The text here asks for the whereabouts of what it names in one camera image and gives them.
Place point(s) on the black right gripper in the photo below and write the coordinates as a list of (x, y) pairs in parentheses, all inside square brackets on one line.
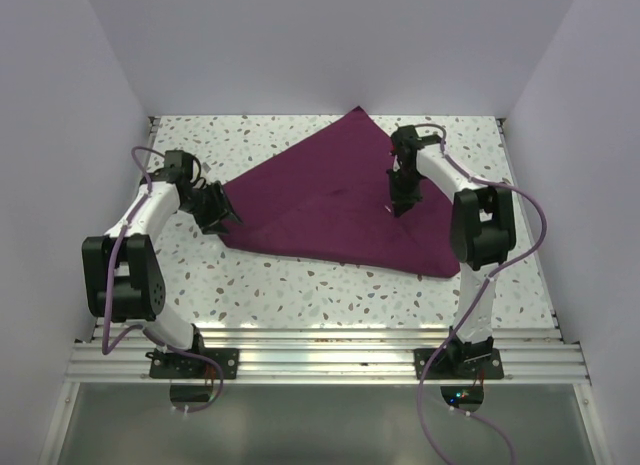
[(402, 202)]

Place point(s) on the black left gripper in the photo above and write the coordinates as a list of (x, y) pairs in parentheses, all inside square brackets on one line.
[(221, 208)]

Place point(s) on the purple surgical drape cloth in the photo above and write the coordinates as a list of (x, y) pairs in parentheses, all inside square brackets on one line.
[(327, 198)]

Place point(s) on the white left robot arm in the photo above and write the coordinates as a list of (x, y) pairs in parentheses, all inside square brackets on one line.
[(124, 283)]

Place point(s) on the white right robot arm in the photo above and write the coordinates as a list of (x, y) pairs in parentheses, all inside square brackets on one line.
[(482, 235)]

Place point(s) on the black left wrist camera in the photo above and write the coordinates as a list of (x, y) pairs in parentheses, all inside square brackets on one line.
[(181, 167)]

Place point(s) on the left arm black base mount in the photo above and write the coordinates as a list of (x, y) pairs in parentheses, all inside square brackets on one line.
[(211, 362)]

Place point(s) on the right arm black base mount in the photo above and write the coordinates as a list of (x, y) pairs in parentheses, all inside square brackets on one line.
[(445, 367)]

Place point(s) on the aluminium table edge rail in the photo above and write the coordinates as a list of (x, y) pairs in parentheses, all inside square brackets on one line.
[(351, 356)]

